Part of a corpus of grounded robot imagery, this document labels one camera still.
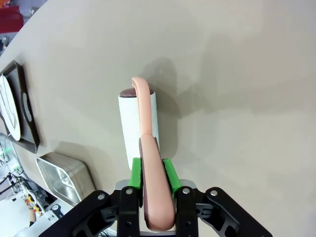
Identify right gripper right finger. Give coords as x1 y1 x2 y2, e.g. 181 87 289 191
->
161 158 274 237

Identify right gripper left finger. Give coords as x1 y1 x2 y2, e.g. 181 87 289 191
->
43 158 144 237

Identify dark plastic serving tray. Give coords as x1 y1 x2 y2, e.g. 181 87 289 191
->
0 60 40 154

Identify rectangular stainless steel container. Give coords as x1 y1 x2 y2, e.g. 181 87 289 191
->
36 152 97 208

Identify pink handled lint roller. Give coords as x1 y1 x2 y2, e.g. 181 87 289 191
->
117 76 177 232

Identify white round dinner plate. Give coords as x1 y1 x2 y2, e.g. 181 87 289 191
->
0 74 22 141

